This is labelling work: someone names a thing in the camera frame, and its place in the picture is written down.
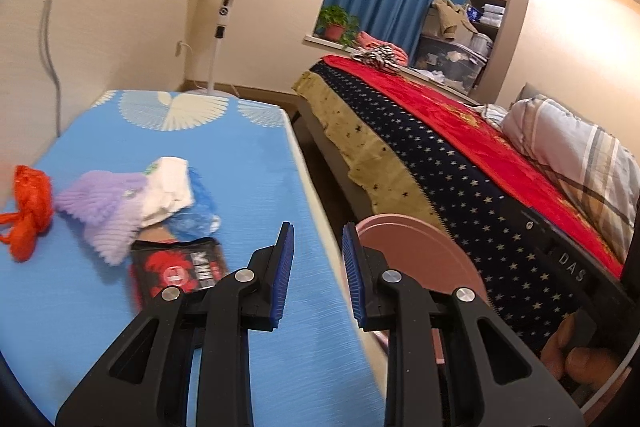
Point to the wall bookshelf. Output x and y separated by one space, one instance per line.
501 21

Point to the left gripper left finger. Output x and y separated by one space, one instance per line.
143 378

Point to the navy star bedsheet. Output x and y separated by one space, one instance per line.
391 188

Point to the right human hand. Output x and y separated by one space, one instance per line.
586 366

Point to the pink folded clothing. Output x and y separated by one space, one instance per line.
392 52

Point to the orange plastic bag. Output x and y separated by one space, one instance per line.
33 212

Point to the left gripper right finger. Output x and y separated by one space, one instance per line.
451 361

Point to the red blanket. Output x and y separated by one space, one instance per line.
462 165

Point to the purple bubble wrap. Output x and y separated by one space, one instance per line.
109 205

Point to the khaki jacket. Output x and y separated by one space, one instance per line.
454 24

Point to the white paper bag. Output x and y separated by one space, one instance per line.
168 190

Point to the blue plastic bag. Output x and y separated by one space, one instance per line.
198 220

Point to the clear storage box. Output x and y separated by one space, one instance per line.
449 62

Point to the striped clothing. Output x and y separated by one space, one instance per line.
375 60

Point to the black crab snack packet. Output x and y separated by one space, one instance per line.
190 266

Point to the potted green plant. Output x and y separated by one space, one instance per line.
335 24

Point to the pink trash bin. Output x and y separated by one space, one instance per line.
421 251

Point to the plaid pillow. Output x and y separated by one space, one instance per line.
596 173

